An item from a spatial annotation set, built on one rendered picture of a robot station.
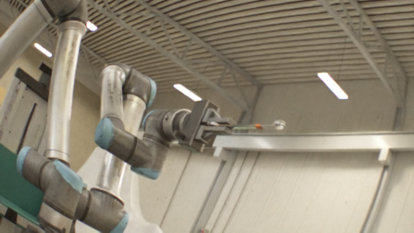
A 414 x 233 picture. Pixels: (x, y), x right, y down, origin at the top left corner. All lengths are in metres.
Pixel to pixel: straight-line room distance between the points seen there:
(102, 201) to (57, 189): 0.70
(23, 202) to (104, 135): 0.58
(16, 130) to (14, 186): 0.25
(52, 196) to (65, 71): 0.44
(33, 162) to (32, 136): 0.75
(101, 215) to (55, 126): 0.54
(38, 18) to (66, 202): 0.59
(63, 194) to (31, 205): 0.76
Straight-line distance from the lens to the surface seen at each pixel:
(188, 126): 1.34
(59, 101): 1.25
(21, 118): 1.78
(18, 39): 1.32
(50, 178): 1.01
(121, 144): 1.40
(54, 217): 0.99
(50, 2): 1.31
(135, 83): 1.93
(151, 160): 1.43
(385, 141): 12.44
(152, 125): 1.46
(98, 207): 1.65
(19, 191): 1.72
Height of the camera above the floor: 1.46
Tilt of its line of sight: 18 degrees up
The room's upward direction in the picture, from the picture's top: 23 degrees clockwise
